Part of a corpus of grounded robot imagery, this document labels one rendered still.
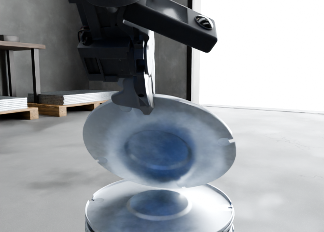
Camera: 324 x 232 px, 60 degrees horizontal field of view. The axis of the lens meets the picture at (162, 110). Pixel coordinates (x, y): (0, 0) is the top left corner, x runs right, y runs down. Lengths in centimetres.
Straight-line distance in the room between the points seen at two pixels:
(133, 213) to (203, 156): 17
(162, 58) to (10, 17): 218
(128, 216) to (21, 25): 422
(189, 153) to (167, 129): 8
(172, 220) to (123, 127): 19
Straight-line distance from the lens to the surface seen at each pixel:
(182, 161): 56
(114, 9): 34
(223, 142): 50
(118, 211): 57
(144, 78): 35
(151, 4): 33
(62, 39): 501
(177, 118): 46
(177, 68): 421
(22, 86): 455
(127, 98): 41
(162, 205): 58
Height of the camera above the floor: 51
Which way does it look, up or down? 8 degrees down
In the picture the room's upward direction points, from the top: straight up
